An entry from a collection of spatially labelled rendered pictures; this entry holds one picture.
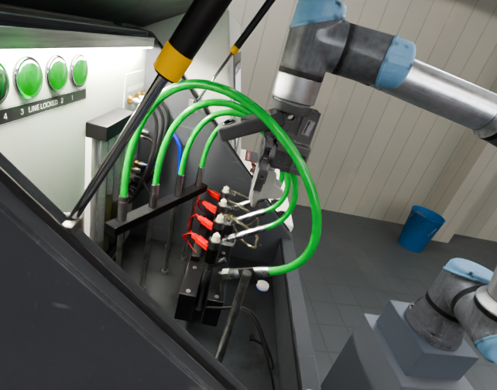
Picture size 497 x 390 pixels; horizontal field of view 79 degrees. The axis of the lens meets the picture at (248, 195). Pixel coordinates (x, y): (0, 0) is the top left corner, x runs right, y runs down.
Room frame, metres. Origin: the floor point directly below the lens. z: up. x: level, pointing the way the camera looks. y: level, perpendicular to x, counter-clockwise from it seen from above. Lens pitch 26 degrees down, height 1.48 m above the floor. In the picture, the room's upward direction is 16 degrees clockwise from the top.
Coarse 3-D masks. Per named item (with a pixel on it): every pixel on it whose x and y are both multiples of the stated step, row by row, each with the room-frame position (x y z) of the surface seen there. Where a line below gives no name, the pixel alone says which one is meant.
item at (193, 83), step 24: (168, 96) 0.49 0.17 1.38; (240, 96) 0.44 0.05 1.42; (144, 120) 0.50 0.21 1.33; (264, 120) 0.43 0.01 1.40; (288, 144) 0.41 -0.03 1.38; (120, 192) 0.51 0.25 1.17; (312, 192) 0.40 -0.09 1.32; (312, 216) 0.40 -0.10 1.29; (312, 240) 0.39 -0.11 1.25; (288, 264) 0.40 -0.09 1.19
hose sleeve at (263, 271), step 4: (236, 268) 0.43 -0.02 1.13; (240, 268) 0.43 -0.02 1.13; (256, 268) 0.41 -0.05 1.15; (260, 268) 0.41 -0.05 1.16; (264, 268) 0.41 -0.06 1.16; (268, 268) 0.41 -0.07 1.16; (232, 272) 0.42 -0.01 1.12; (236, 272) 0.42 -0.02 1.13; (256, 272) 0.41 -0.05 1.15; (260, 272) 0.41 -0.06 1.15; (264, 272) 0.40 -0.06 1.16; (268, 272) 0.40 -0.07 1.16; (232, 276) 0.42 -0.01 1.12; (236, 276) 0.42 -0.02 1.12; (256, 276) 0.41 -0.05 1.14; (260, 276) 0.41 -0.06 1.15; (264, 276) 0.40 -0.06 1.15; (268, 276) 0.40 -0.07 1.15
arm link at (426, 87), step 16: (416, 64) 0.65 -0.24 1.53; (416, 80) 0.64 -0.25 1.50; (432, 80) 0.64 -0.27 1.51; (448, 80) 0.65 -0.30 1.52; (464, 80) 0.66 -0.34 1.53; (400, 96) 0.65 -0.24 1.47; (416, 96) 0.64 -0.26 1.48; (432, 96) 0.64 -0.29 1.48; (448, 96) 0.64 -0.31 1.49; (464, 96) 0.64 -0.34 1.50; (480, 96) 0.65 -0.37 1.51; (496, 96) 0.66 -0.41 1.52; (432, 112) 0.67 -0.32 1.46; (448, 112) 0.65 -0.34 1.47; (464, 112) 0.64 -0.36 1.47; (480, 112) 0.64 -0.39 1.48; (496, 112) 0.64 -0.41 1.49; (480, 128) 0.66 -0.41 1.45; (496, 128) 0.64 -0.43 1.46; (496, 144) 0.66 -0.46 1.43
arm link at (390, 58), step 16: (352, 32) 0.51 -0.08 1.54; (368, 32) 0.52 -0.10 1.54; (384, 32) 0.53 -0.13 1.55; (352, 48) 0.50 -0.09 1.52; (368, 48) 0.51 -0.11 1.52; (384, 48) 0.51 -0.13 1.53; (400, 48) 0.51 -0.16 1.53; (352, 64) 0.51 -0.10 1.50; (368, 64) 0.51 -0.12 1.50; (384, 64) 0.50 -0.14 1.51; (400, 64) 0.51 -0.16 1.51; (368, 80) 0.52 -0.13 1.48; (384, 80) 0.52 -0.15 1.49; (400, 80) 0.52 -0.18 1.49
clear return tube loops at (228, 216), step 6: (234, 192) 0.80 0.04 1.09; (246, 198) 0.80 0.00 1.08; (258, 204) 0.81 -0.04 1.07; (246, 210) 0.74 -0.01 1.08; (228, 216) 0.65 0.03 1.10; (234, 216) 0.79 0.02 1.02; (240, 222) 0.66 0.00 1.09; (252, 222) 0.82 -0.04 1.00; (258, 222) 0.74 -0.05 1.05; (234, 228) 0.74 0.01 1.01; (246, 228) 0.66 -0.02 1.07; (252, 246) 0.67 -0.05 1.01
